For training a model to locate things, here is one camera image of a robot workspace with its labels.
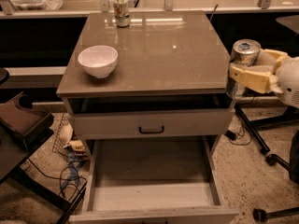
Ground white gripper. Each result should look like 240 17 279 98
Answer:
229 49 299 108

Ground silver blue redbull can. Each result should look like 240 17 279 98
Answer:
226 39 261 99

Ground closed grey top drawer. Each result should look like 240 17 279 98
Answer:
68 109 235 140

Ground open grey middle drawer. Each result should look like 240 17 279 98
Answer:
69 136 238 224

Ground black tripod leg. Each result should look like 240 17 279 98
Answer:
235 105 270 155

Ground grey cabinet with glossy top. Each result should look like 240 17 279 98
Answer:
57 11 235 152

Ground black caster wheel base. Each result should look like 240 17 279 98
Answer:
252 153 299 224

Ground white ceramic bowl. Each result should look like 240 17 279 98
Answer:
78 45 118 78

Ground dark brown chair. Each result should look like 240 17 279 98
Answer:
0 92 87 224

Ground black drawer handle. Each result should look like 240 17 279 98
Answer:
138 126 164 134

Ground wire mesh basket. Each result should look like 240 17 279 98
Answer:
52 114 87 161

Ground black and blue floor cables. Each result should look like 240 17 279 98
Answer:
27 152 88 203

